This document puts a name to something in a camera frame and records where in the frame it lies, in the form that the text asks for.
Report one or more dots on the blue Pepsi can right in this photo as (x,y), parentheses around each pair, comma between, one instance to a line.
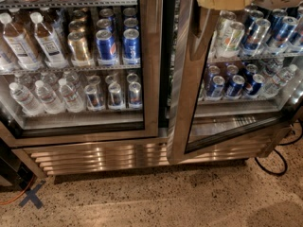
(131,46)

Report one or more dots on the gold soda can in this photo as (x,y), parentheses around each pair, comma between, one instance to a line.
(81,55)

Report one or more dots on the blue can lower middle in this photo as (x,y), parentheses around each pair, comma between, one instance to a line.
(234,87)

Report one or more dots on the stainless steel display fridge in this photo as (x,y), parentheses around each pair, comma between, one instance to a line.
(102,156)

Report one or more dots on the blue pepsi can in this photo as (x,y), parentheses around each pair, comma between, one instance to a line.
(131,46)
(106,46)

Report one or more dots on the water bottle right compartment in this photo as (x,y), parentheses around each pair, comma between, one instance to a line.
(274,84)

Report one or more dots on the water bottle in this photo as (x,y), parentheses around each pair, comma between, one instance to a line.
(53,105)
(23,96)
(71,97)

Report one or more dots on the silver blue can far right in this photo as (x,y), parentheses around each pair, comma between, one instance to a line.
(281,35)

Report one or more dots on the blue tape cross mark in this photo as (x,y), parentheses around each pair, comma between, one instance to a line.
(31,195)

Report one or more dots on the water bottle left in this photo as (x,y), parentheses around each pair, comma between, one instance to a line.
(23,96)

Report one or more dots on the tea bottle white cap right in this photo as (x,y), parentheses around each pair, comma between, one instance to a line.
(48,40)

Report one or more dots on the silver energy can right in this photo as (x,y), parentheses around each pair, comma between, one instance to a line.
(135,96)

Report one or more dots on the tea bottle white cap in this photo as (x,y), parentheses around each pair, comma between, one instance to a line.
(21,43)
(48,40)

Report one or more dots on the water bottle right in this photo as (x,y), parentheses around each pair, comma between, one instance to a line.
(71,97)

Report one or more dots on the blue Pepsi can left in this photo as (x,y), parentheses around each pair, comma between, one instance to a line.
(106,46)

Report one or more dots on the blue can lower left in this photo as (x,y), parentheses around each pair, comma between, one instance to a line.
(216,86)

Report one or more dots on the silver blue can upper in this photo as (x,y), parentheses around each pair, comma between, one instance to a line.
(254,37)

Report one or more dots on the water bottle middle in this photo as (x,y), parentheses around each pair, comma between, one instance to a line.
(53,105)

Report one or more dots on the silver energy can left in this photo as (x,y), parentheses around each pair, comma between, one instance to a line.
(95,101)

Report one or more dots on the blue can lower right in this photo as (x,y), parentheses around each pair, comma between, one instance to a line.
(253,85)

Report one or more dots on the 7up can right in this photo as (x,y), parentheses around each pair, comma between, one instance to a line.
(230,42)

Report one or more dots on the silver blue can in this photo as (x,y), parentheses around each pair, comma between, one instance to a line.
(281,35)
(254,37)

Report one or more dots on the tea bottle white cap left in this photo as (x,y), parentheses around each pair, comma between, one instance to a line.
(21,43)

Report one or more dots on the silver energy can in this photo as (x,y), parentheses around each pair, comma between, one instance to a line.
(95,101)
(116,98)
(135,96)

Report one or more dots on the glass fridge door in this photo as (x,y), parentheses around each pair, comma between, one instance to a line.
(203,129)
(19,130)

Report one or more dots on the silver energy can middle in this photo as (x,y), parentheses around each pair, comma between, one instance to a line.
(116,98)

